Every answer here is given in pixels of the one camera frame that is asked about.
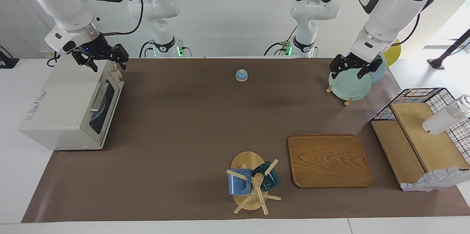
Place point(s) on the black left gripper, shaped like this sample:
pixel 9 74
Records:
pixel 354 62

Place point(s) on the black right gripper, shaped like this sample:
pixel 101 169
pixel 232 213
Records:
pixel 99 50

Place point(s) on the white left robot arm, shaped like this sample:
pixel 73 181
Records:
pixel 389 6

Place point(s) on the white toaster oven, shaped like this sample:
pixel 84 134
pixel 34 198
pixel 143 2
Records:
pixel 55 105

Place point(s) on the mint green plate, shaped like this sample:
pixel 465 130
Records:
pixel 349 87

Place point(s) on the wooden plate rack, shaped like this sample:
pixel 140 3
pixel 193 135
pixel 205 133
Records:
pixel 328 89

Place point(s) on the large light blue plate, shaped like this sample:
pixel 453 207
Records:
pixel 380 72

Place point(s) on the yellow plate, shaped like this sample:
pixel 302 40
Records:
pixel 393 56

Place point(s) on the white power strip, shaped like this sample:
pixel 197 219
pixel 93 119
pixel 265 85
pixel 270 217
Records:
pixel 46 54

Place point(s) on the wooden tray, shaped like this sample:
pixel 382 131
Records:
pixel 330 160

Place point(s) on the brown table mat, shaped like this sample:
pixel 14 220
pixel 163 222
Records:
pixel 183 123

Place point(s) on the white cup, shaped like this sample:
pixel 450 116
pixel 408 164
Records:
pixel 440 121

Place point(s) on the black stand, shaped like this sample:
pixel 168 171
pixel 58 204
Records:
pixel 449 50

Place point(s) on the dark green mug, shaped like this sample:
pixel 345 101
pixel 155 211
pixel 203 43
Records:
pixel 270 179

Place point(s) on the wooden mug tree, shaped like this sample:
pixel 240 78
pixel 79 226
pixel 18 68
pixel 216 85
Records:
pixel 246 160

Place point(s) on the blue mug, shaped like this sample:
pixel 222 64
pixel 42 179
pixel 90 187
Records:
pixel 238 186

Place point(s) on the black bracket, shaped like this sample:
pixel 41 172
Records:
pixel 7 61

